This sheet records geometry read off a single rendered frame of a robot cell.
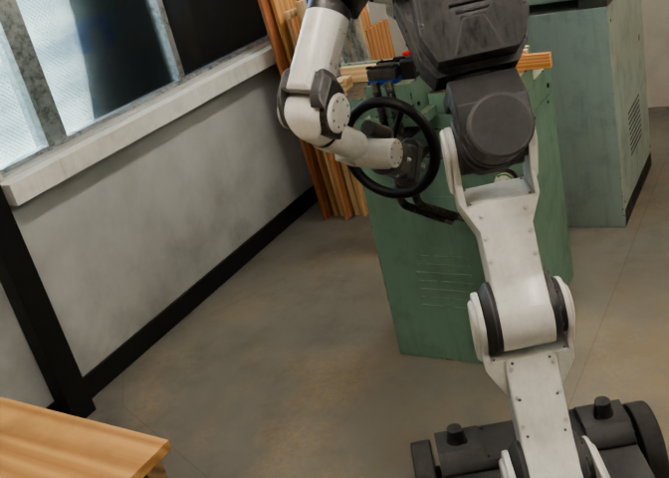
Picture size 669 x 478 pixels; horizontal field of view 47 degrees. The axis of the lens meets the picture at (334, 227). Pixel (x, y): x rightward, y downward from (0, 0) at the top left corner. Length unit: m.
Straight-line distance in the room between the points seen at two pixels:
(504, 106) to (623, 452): 0.93
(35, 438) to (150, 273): 1.39
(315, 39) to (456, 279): 1.10
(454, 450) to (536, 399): 0.35
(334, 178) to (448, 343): 1.38
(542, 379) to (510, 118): 0.57
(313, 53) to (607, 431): 1.10
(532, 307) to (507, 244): 0.13
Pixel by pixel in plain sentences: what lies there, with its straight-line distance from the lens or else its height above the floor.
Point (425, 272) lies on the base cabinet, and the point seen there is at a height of 0.33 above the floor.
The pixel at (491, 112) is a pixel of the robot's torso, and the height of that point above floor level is 1.07.
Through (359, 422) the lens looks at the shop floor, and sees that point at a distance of 2.42.
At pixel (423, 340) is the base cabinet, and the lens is 2.59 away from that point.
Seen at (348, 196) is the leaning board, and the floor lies 0.09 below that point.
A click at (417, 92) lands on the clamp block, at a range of 2.12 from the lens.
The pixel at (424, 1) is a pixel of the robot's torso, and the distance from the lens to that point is 1.43.
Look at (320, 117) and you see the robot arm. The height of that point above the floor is 1.08.
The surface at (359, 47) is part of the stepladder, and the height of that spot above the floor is 0.86.
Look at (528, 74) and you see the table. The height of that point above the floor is 0.89.
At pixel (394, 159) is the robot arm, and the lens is 1.73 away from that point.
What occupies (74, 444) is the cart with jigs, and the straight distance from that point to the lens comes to 1.80.
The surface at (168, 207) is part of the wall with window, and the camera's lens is 3.22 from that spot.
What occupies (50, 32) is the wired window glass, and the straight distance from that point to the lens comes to 2.98.
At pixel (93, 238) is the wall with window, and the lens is 2.95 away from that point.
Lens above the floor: 1.47
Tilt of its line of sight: 23 degrees down
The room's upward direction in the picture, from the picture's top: 14 degrees counter-clockwise
